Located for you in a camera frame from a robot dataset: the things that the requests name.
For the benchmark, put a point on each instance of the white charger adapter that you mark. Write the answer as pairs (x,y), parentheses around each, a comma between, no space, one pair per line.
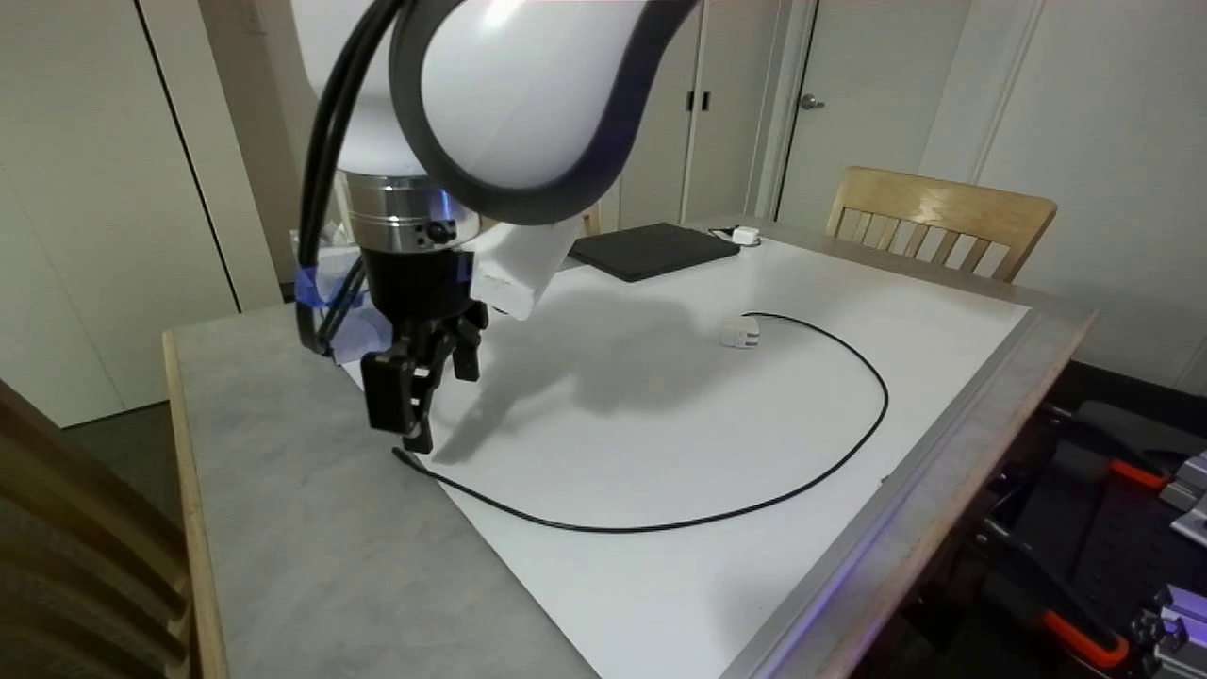
(744,333)

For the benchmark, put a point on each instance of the white whiteboard sheet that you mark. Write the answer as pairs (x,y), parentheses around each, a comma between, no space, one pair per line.
(655,428)

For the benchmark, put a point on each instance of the black closed laptop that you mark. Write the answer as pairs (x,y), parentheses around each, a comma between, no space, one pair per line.
(665,249)

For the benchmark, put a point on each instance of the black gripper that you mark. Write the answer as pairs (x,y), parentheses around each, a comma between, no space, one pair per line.
(420,289)

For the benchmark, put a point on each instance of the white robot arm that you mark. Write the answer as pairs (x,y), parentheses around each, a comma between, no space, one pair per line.
(515,87)

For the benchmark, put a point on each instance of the wooden slat-back chair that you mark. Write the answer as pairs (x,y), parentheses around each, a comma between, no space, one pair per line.
(75,568)
(943,200)

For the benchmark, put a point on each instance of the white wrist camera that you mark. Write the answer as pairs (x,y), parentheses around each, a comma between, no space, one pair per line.
(520,264)

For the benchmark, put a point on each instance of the white cabinet door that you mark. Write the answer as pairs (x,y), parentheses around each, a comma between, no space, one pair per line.
(740,113)
(665,191)

